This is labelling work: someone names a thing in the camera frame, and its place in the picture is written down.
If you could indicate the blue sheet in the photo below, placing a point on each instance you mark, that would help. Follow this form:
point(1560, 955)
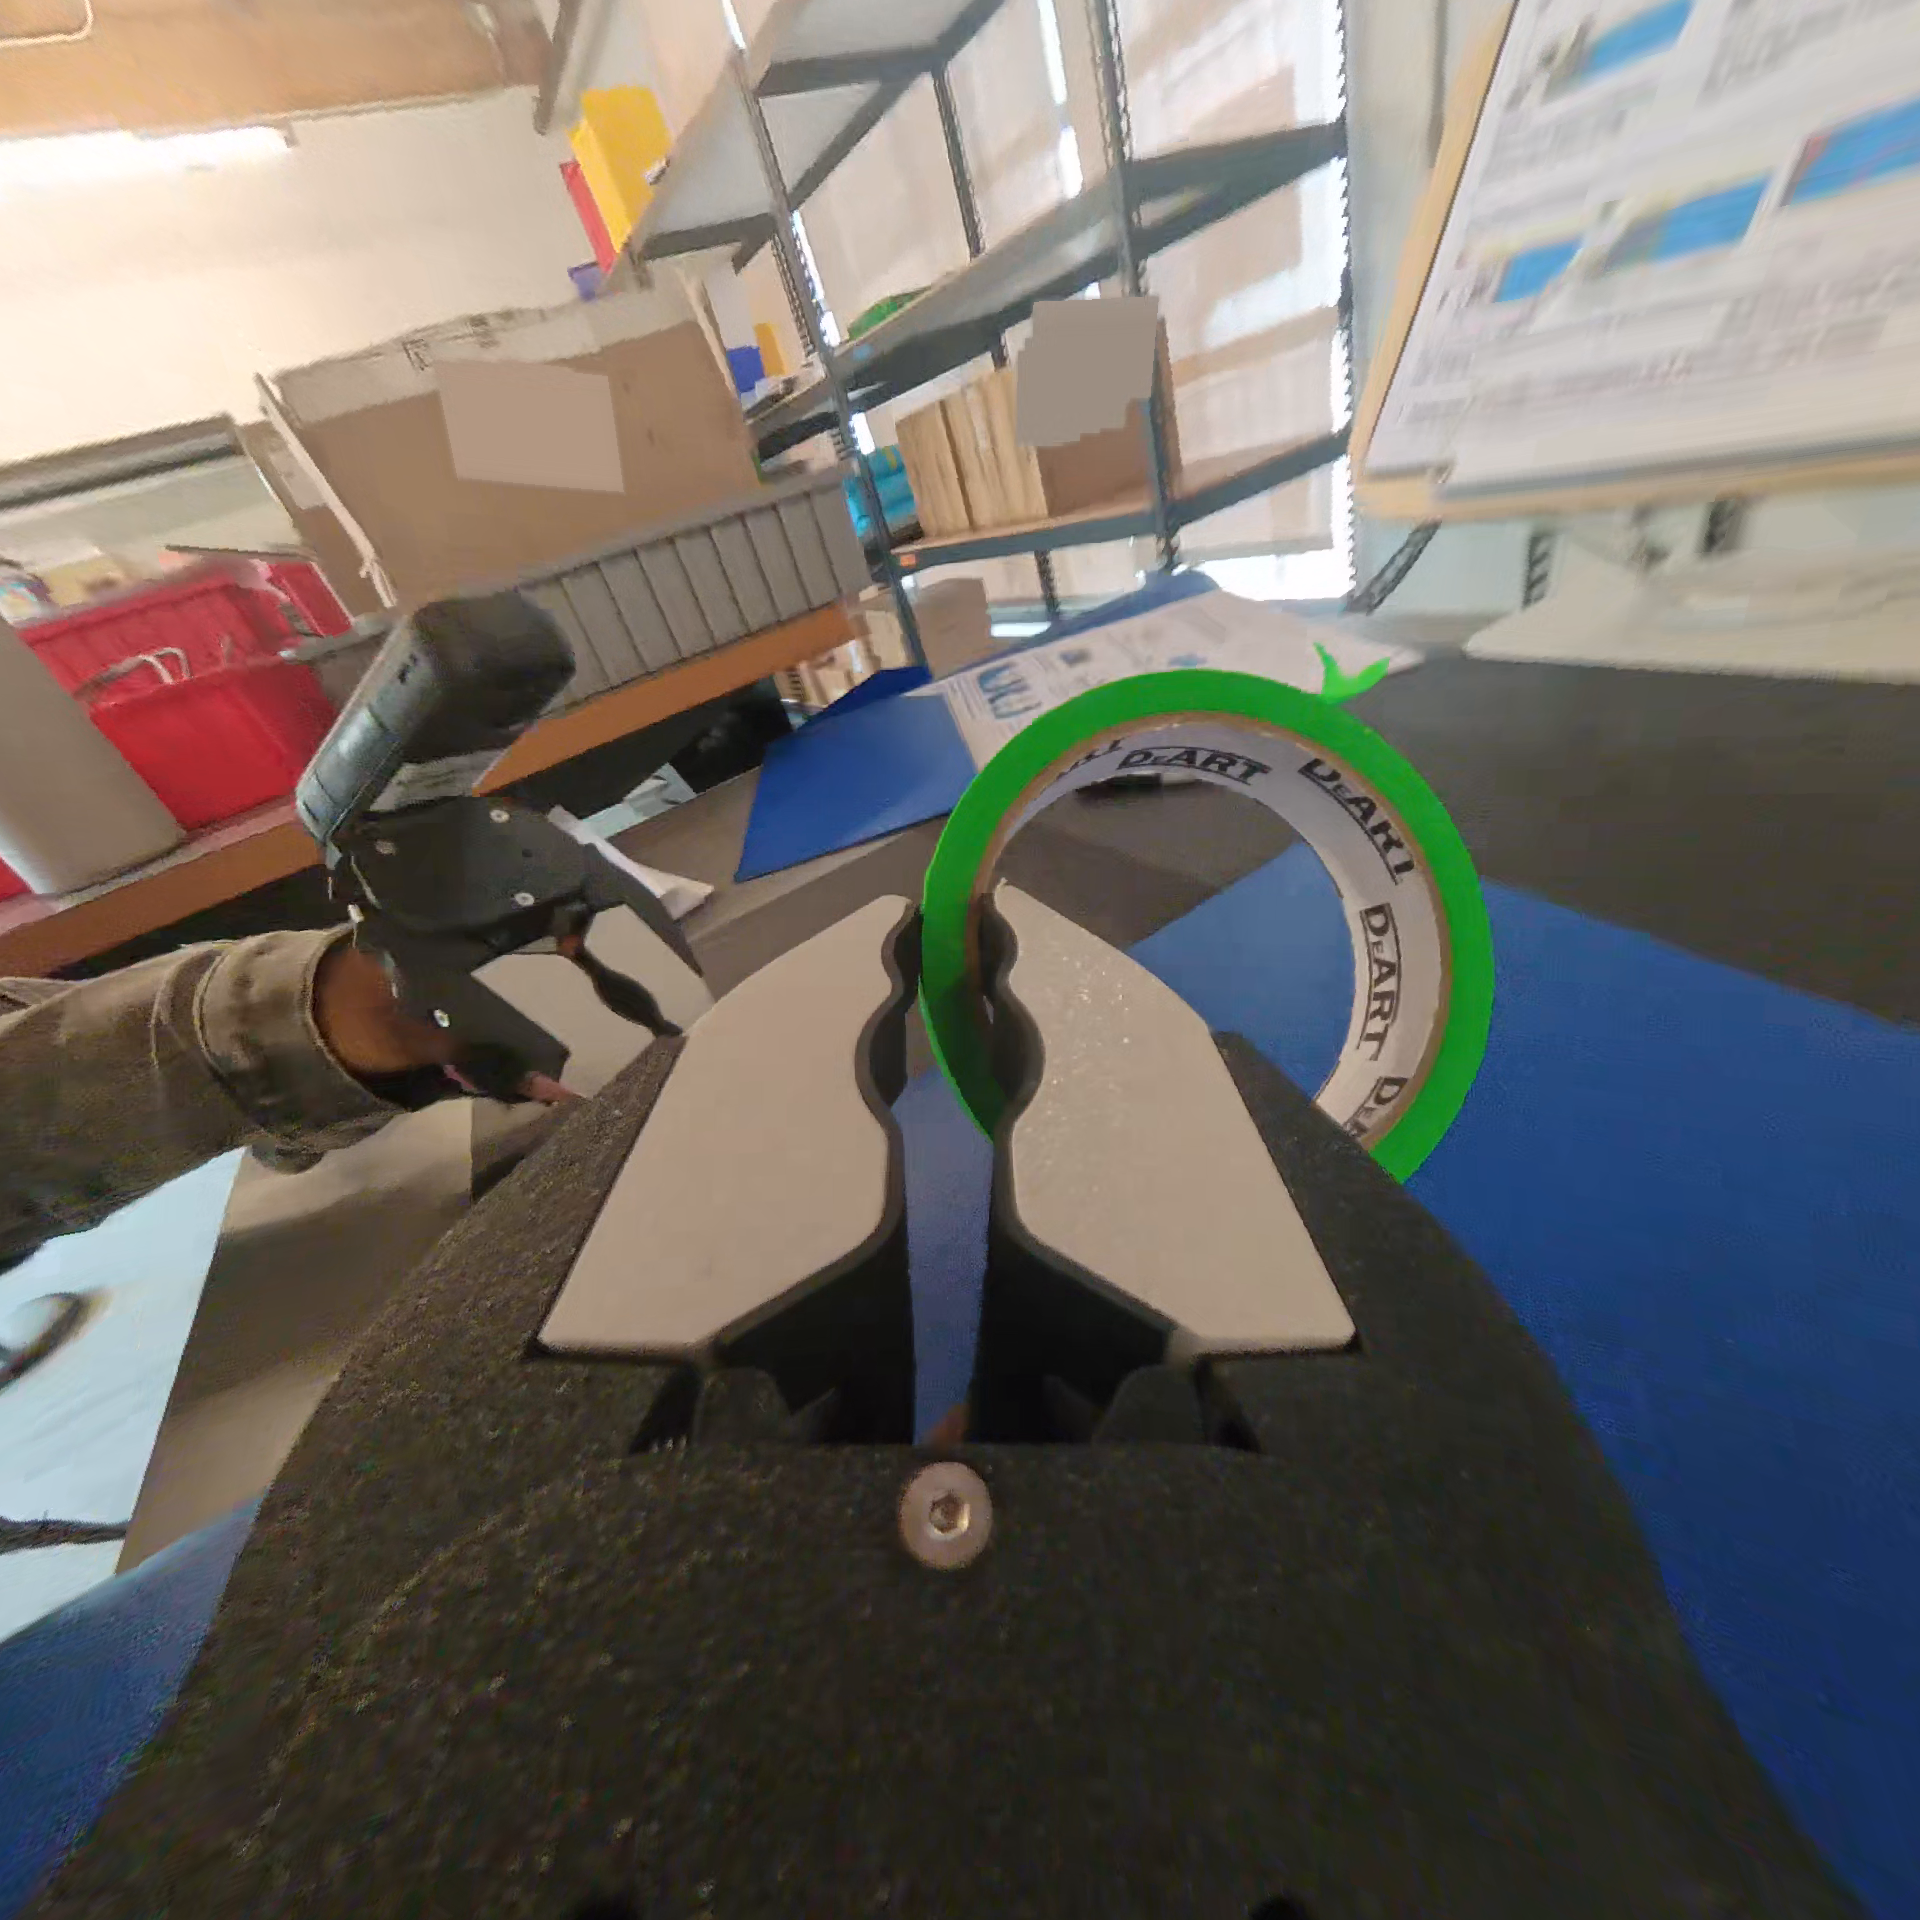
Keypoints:
point(855, 781)
point(1679, 1275)

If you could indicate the person's left forearm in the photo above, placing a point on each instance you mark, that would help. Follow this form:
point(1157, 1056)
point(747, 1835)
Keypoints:
point(135, 1066)

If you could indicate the white paper scrap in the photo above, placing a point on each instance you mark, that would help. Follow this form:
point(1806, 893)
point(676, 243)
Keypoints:
point(681, 885)

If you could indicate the yellow plastic bin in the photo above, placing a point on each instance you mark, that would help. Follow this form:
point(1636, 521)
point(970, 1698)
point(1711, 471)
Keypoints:
point(623, 149)

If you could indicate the red plastic crate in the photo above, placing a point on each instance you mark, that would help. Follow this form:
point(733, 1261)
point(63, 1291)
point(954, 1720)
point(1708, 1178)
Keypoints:
point(197, 719)

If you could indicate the wooden workbench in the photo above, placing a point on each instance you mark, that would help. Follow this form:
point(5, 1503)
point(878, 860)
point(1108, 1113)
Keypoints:
point(149, 887)

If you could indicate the white paper sheet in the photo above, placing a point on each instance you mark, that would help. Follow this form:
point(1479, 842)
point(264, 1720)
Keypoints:
point(106, 1351)

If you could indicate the grey ribbed bin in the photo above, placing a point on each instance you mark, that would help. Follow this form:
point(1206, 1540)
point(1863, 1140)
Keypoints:
point(703, 586)

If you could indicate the person's left hand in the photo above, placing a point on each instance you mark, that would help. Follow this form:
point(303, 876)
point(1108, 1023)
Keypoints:
point(367, 1035)

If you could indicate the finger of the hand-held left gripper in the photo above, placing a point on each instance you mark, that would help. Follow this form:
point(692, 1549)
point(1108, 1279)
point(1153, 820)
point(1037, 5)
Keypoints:
point(639, 913)
point(549, 1006)

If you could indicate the printed poster board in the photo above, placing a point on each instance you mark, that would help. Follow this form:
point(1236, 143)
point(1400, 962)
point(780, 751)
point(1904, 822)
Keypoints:
point(1652, 223)

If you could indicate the metal shelving rack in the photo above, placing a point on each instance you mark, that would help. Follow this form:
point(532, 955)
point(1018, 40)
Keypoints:
point(1199, 165)

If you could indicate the red plastic bin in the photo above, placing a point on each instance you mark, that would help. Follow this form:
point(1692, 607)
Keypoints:
point(588, 212)

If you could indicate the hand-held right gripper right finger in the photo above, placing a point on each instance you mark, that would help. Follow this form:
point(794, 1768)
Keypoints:
point(1157, 1171)

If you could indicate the upright cardboard cartons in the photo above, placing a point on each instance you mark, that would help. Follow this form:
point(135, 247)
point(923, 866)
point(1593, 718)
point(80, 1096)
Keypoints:
point(961, 449)

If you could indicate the white printed paper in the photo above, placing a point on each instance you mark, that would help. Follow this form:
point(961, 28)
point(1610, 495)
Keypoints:
point(1141, 644)

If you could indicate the large cardboard box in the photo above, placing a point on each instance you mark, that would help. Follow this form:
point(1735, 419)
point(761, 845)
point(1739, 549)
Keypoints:
point(676, 436)

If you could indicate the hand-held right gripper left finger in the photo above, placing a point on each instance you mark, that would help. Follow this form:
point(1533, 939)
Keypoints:
point(734, 1171)

